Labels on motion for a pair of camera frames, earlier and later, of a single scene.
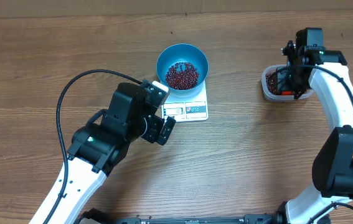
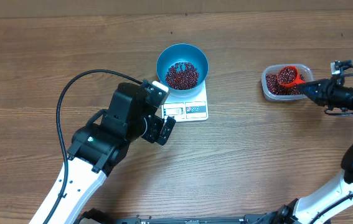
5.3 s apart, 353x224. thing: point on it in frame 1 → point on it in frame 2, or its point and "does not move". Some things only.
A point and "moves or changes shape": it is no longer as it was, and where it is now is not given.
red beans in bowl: [184, 79] does not move
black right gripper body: [295, 81] → [327, 92]
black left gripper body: [153, 128] does not move
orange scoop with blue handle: [286, 93] moves or changes shape
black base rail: [97, 216] does not move
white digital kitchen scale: [190, 108] does not move
